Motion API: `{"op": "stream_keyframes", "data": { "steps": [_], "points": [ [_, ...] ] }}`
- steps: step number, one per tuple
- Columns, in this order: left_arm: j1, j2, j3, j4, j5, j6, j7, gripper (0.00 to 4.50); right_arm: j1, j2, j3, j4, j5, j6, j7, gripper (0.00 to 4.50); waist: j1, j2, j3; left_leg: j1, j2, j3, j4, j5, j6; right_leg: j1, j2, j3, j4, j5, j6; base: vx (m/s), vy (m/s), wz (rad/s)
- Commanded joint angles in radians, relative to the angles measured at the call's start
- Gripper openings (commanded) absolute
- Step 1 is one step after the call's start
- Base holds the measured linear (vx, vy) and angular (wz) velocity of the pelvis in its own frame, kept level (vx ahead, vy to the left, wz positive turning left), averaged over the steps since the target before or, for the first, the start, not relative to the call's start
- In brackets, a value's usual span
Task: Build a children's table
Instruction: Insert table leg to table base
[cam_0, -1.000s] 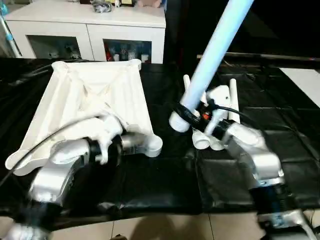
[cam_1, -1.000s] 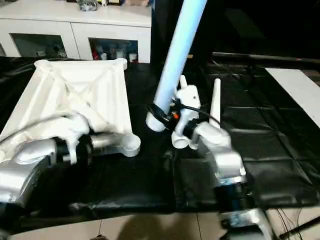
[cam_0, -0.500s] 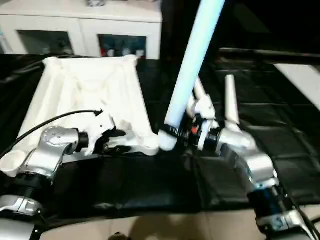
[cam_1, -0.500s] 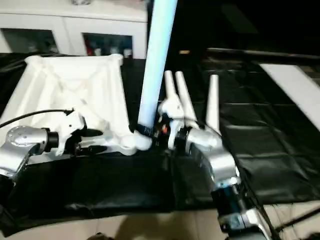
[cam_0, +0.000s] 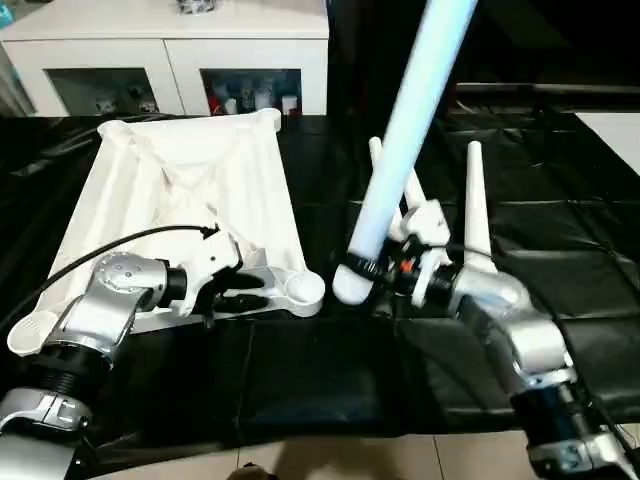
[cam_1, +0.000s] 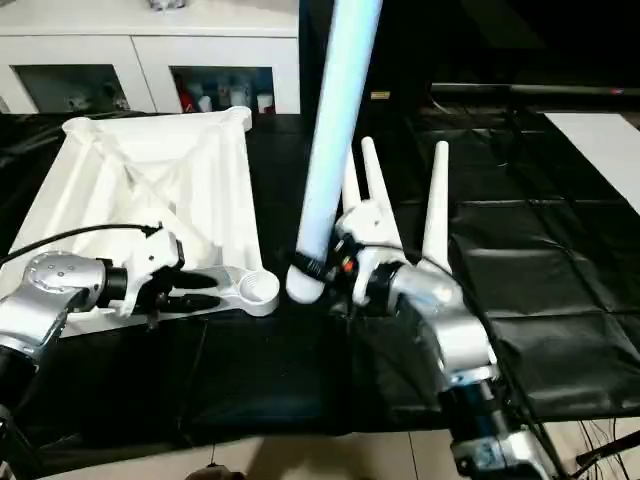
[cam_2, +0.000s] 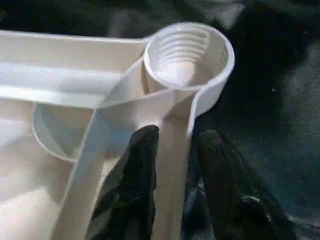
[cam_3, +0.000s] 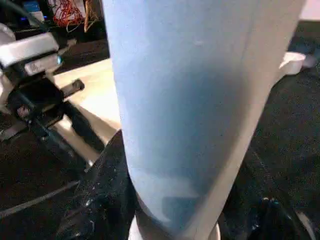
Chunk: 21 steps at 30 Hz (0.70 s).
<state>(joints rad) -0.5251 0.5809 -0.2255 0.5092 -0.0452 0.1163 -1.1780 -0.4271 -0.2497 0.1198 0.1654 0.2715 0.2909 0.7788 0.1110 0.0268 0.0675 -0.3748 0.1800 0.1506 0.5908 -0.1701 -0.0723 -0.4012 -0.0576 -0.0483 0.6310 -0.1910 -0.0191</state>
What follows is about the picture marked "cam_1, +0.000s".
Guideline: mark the black plastic mat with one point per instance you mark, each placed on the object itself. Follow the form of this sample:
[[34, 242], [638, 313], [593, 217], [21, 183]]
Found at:
[[560, 320]]

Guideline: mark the white board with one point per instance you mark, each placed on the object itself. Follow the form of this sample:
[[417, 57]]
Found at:
[[600, 150]]

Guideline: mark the white cabinet with glass doors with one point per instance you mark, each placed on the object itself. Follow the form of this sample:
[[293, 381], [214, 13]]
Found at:
[[150, 45]]

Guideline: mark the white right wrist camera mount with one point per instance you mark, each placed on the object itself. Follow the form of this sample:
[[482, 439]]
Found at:
[[368, 225]]

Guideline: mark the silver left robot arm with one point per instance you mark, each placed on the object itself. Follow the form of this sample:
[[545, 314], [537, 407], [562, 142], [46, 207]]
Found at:
[[50, 295]]

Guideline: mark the shiny crumpled foil item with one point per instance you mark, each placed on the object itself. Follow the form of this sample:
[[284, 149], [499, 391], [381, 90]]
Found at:
[[170, 4]]

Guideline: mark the white plastic table top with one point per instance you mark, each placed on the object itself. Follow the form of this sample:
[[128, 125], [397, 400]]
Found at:
[[160, 180]]

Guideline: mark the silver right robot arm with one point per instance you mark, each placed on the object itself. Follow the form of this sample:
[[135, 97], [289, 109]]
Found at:
[[450, 330]]

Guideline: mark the white plastic table leg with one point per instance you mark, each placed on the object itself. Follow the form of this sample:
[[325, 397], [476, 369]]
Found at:
[[352, 190], [436, 220], [380, 195], [335, 140]]

